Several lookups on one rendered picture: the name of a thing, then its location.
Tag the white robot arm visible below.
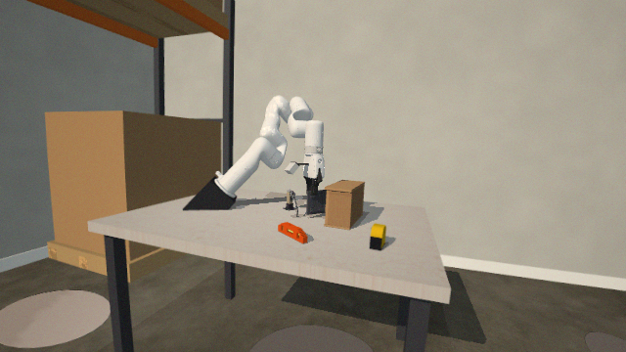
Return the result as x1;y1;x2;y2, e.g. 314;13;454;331
214;96;324;198

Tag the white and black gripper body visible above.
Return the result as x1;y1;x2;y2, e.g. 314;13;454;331
303;153;325;179

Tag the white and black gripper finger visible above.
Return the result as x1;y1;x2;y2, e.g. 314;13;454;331
303;175;312;194
311;168;323;196

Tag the orange torpedo level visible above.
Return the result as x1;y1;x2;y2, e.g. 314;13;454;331
278;222;307;243

